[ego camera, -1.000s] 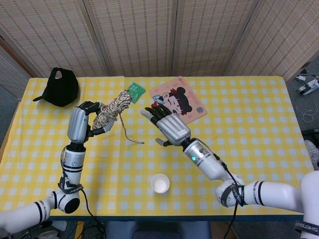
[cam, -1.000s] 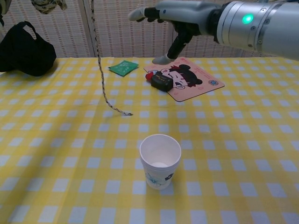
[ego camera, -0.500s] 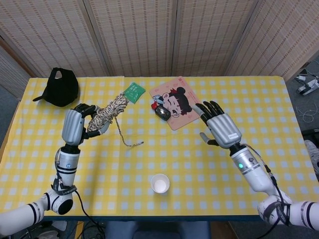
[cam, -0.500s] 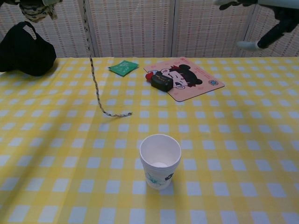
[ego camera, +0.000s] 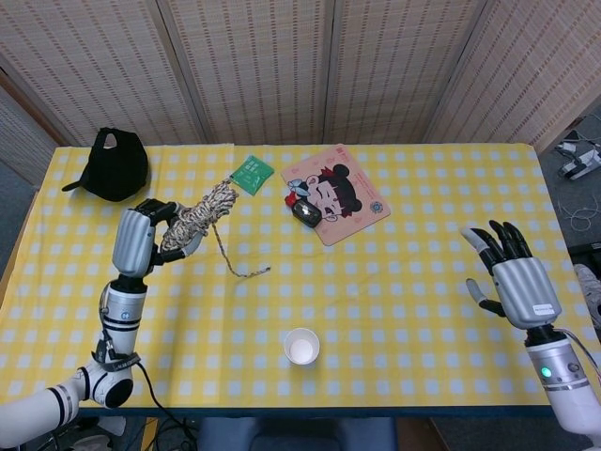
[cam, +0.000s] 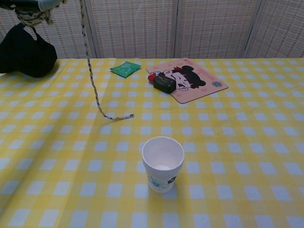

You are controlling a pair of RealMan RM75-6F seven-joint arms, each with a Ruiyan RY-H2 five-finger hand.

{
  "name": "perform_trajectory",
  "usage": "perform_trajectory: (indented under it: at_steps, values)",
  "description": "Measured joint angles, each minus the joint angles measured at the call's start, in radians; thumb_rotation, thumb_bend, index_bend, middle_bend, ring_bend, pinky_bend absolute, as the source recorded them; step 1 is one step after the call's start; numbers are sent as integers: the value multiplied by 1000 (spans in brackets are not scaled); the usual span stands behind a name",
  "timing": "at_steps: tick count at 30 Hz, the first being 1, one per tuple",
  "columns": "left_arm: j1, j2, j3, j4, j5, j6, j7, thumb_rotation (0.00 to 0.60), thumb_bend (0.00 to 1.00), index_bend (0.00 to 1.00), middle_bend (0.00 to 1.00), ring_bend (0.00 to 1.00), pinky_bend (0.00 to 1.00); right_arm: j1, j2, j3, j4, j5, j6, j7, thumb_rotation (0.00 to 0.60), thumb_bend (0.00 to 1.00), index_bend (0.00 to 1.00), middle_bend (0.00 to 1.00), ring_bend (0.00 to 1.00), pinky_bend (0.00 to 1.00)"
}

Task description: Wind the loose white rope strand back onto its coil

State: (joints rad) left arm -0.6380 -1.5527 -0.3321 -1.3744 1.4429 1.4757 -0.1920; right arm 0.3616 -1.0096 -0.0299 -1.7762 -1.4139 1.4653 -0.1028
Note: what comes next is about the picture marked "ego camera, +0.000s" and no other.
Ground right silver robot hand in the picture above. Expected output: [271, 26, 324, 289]
[458, 219, 563, 330]

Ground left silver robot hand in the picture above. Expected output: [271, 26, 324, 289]
[111, 198, 208, 279]

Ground speckled beige braided rope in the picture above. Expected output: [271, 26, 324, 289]
[159, 176, 272, 279]

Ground grey shoe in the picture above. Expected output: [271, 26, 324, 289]
[572, 262, 601, 330]

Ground black floor box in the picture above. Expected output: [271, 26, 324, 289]
[567, 241, 601, 258]

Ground black baseball cap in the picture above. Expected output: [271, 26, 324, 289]
[61, 127, 150, 204]

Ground yellow checked tablecloth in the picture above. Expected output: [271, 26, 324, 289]
[0, 143, 601, 410]

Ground green foil packet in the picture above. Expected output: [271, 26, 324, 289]
[228, 154, 275, 196]

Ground grey devices on floor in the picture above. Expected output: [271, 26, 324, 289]
[553, 129, 601, 180]

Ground small black case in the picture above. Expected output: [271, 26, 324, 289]
[290, 199, 323, 229]

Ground pink cartoon mouse pad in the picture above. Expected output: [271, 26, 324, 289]
[280, 143, 392, 247]

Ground white paper cup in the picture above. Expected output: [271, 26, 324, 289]
[283, 327, 321, 366]

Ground woven bamboo folding screen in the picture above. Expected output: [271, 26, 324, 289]
[0, 0, 601, 189]

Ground blue chair seat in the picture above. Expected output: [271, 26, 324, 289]
[195, 416, 399, 451]

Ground thin white floor cable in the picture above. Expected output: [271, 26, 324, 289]
[561, 187, 601, 231]

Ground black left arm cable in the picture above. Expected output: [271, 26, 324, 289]
[133, 361, 198, 451]

